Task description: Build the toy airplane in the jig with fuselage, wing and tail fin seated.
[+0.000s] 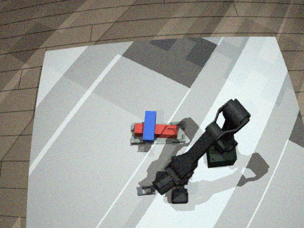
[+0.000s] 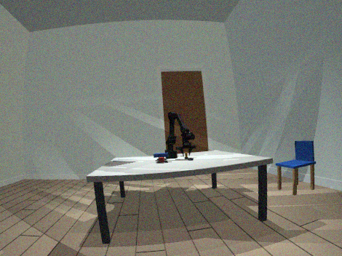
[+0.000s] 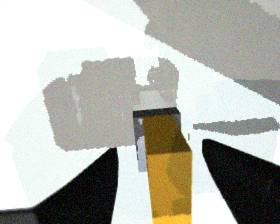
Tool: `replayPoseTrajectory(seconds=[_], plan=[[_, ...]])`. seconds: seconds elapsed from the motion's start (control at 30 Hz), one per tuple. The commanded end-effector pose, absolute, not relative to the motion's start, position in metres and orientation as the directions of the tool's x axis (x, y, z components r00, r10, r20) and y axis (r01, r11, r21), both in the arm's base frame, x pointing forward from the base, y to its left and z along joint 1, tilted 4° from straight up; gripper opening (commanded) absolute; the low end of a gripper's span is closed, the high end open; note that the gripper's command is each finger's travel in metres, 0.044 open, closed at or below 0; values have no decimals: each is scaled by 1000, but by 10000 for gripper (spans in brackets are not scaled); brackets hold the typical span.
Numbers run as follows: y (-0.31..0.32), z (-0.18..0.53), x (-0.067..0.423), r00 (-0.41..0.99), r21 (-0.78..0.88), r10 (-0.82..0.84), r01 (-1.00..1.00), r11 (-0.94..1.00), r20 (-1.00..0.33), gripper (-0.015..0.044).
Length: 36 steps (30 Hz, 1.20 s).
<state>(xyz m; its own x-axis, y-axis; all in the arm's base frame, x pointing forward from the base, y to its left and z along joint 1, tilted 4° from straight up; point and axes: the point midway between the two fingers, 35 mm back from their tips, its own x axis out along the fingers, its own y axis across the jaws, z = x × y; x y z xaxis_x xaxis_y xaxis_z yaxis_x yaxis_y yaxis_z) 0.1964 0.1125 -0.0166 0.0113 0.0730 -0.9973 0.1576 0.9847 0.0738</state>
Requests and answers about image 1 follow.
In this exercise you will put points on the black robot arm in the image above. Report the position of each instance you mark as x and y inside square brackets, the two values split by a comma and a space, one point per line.
[182, 167]

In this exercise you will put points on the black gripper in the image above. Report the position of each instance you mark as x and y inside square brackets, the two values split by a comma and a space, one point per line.
[179, 195]

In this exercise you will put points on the blue rectangular block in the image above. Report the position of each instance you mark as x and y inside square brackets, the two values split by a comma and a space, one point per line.
[149, 127]

